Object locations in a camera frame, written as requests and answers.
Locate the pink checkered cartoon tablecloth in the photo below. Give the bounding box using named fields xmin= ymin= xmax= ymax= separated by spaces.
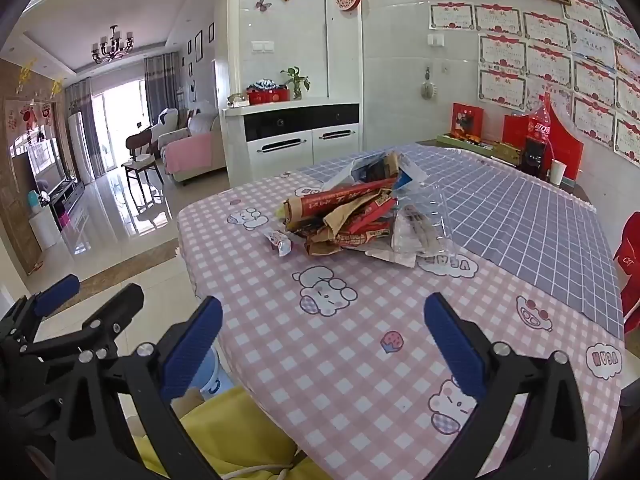
xmin=176 ymin=170 xmax=626 ymax=480

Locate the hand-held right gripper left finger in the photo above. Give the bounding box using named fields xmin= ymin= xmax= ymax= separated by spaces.
xmin=45 ymin=296 xmax=224 ymax=480

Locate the television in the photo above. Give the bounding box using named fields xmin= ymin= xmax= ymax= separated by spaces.
xmin=10 ymin=152 xmax=38 ymax=216

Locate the green flat box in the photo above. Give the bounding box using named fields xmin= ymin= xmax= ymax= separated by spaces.
xmin=436 ymin=132 xmax=493 ymax=151

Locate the red label soda bottle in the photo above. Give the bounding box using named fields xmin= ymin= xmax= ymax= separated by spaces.
xmin=527 ymin=92 xmax=553 ymax=153

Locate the yellow garment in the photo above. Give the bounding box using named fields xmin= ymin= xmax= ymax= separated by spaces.
xmin=132 ymin=387 xmax=351 ymax=480

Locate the grey curtain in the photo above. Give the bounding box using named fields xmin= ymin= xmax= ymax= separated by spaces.
xmin=65 ymin=77 xmax=107 ymax=178
xmin=144 ymin=52 xmax=181 ymax=133

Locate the grey grid tablecloth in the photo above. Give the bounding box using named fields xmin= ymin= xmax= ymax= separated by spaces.
xmin=295 ymin=142 xmax=626 ymax=341

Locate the white sideboard cabinet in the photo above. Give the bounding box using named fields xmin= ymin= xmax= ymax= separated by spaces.
xmin=222 ymin=102 xmax=362 ymax=188

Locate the pink blanket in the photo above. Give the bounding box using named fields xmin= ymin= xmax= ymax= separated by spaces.
xmin=164 ymin=132 xmax=215 ymax=175

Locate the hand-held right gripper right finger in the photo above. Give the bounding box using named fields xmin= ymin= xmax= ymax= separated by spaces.
xmin=424 ymin=292 xmax=591 ymax=480

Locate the green potted plant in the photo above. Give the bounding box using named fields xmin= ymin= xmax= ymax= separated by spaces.
xmin=280 ymin=66 xmax=311 ymax=101

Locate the pile of snack wrappers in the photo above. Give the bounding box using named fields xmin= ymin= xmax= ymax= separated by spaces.
xmin=264 ymin=149 xmax=458 ymax=266

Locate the white cable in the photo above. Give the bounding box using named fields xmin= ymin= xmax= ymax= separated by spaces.
xmin=220 ymin=462 xmax=301 ymax=480

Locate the red gift box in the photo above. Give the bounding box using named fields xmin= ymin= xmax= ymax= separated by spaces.
xmin=247 ymin=89 xmax=292 ymax=106

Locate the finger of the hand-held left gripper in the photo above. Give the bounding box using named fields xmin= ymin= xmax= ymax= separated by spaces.
xmin=30 ymin=284 xmax=146 ymax=361
xmin=0 ymin=275 xmax=81 ymax=356

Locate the group of award certificates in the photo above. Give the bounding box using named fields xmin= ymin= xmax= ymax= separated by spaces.
xmin=429 ymin=0 xmax=640 ymax=168

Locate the white armchair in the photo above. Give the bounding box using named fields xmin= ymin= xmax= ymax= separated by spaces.
xmin=150 ymin=109 xmax=188 ymax=148

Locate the black chandelier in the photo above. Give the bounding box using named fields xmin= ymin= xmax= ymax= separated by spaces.
xmin=91 ymin=25 xmax=135 ymax=65

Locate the dark television cabinet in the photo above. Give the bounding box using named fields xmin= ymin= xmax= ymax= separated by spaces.
xmin=37 ymin=177 xmax=87 ymax=233

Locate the beige sofa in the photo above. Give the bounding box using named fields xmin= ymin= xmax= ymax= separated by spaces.
xmin=162 ymin=112 xmax=228 ymax=186

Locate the white standing air conditioner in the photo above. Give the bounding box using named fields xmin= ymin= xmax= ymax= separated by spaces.
xmin=67 ymin=112 xmax=96 ymax=186

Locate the dark wooden chair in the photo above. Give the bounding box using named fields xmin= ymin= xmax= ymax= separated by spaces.
xmin=121 ymin=127 xmax=166 ymax=196

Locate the red gift bag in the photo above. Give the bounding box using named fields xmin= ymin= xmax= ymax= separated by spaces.
xmin=501 ymin=114 xmax=531 ymax=146

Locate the gold box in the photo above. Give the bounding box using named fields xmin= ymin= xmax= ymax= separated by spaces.
xmin=492 ymin=142 xmax=526 ymax=166

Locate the light blue plastic bin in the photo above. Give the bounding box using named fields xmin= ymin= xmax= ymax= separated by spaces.
xmin=192 ymin=345 xmax=238 ymax=406

